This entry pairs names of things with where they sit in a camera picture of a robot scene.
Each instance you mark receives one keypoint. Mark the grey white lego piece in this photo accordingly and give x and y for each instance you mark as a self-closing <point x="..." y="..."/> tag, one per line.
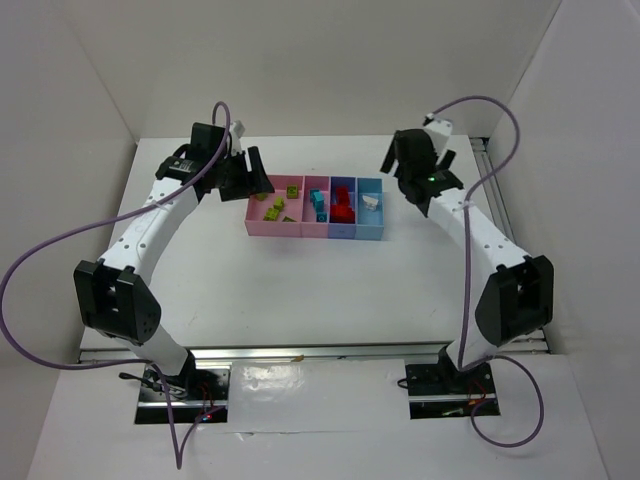
<point x="370" y="203"/>

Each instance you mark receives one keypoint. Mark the green lego from multicolour stack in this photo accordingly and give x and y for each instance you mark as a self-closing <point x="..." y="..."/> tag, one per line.
<point x="279" y="204"/>

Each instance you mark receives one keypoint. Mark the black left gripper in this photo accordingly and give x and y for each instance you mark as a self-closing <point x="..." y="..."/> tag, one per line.
<point x="239" y="176"/>

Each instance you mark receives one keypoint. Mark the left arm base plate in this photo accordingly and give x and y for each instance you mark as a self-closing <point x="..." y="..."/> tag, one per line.
<point x="209" y="396"/>

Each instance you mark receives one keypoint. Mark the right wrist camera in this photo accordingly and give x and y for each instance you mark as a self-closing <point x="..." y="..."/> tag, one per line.
<point x="439" y="130"/>

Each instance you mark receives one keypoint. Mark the long green lego brick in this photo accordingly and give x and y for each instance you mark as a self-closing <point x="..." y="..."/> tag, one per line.
<point x="271" y="215"/>

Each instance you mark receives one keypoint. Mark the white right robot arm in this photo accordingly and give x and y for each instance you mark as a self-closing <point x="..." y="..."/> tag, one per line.
<point x="507" y="292"/>

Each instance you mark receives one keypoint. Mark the narrow pink container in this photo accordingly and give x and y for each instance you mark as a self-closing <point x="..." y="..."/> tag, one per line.
<point x="311" y="227"/>

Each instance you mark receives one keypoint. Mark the aluminium front rail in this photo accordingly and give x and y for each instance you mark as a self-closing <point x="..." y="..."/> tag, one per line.
<point x="535" y="344"/>

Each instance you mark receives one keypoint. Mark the large pink container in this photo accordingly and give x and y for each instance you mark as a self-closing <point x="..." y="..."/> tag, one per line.
<point x="254" y="223"/>

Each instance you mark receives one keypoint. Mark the green lego brick from stack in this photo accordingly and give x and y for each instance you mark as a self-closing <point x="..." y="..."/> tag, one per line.
<point x="292" y="192"/>

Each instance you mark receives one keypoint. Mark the light blue container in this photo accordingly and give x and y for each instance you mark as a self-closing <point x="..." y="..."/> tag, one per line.
<point x="369" y="224"/>

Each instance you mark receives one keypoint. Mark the small cyan lego brick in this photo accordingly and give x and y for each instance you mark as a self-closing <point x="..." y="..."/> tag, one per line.
<point x="316" y="196"/>

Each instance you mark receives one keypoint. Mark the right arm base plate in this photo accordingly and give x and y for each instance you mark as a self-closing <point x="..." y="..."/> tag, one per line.
<point x="431" y="397"/>

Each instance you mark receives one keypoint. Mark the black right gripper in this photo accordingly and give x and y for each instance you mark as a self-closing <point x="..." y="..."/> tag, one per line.
<point x="409" y="163"/>

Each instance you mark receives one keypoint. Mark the dark blue container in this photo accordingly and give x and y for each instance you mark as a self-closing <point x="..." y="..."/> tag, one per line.
<point x="338" y="230"/>

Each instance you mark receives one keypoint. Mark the aluminium side rail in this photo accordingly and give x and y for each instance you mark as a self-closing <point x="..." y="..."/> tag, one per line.
<point x="493" y="194"/>

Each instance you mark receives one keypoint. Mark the curved red lego brick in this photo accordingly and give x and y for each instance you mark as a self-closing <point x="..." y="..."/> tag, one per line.
<point x="342" y="195"/>

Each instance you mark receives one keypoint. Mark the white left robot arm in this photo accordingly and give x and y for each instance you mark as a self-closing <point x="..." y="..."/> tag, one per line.
<point x="114" y="293"/>

